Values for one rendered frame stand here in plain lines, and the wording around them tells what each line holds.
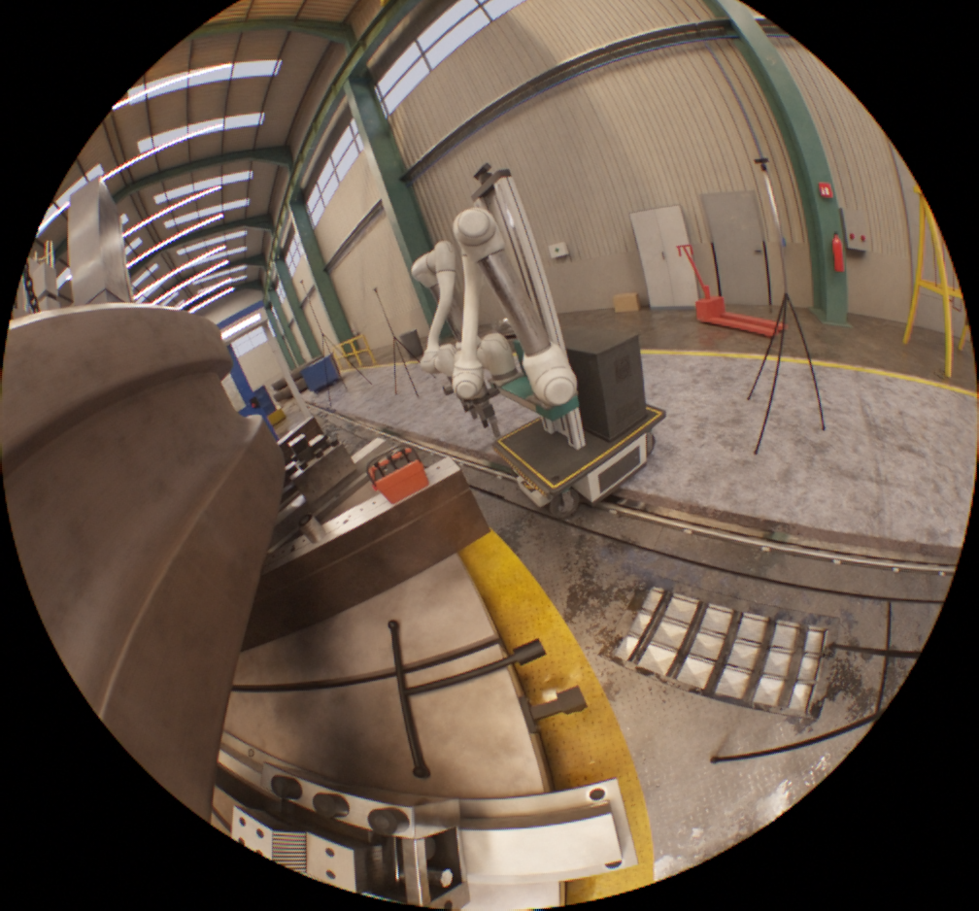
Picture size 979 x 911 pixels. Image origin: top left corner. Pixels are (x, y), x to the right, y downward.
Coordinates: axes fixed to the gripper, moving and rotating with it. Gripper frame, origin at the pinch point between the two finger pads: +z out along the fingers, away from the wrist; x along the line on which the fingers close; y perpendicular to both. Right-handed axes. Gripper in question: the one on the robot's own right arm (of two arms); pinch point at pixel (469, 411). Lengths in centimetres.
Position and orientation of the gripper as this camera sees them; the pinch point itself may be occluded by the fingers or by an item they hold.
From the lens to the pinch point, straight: 161.9
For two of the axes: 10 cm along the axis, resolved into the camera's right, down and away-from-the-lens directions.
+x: -4.0, -3.0, 8.7
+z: 3.1, 8.5, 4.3
